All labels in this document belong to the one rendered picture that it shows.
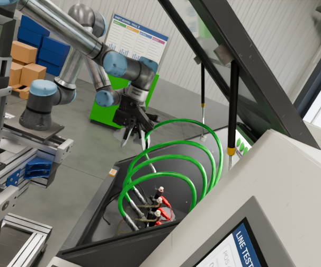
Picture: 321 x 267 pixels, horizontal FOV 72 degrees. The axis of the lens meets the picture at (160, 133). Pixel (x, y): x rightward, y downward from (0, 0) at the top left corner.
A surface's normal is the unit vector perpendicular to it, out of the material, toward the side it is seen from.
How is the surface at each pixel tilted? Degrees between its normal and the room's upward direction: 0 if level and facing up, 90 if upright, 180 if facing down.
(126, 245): 90
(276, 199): 76
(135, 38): 90
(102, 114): 90
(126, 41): 90
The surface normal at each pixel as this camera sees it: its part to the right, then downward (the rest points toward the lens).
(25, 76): 0.22, 0.40
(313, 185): -0.81, -0.58
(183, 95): -0.03, 0.32
